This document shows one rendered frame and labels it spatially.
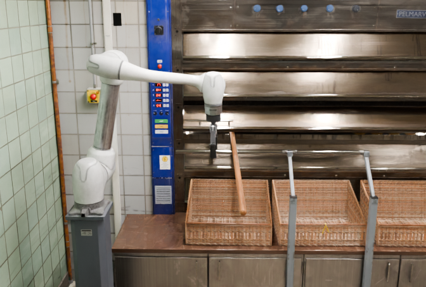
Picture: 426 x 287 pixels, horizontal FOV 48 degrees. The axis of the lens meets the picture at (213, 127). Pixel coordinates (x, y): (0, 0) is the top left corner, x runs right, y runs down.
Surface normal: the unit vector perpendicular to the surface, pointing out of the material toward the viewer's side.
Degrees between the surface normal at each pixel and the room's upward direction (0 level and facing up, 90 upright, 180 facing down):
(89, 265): 90
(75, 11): 90
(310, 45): 70
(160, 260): 90
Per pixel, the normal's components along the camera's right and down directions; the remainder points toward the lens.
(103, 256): 0.70, 0.18
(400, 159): -0.02, -0.10
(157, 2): -0.02, 0.25
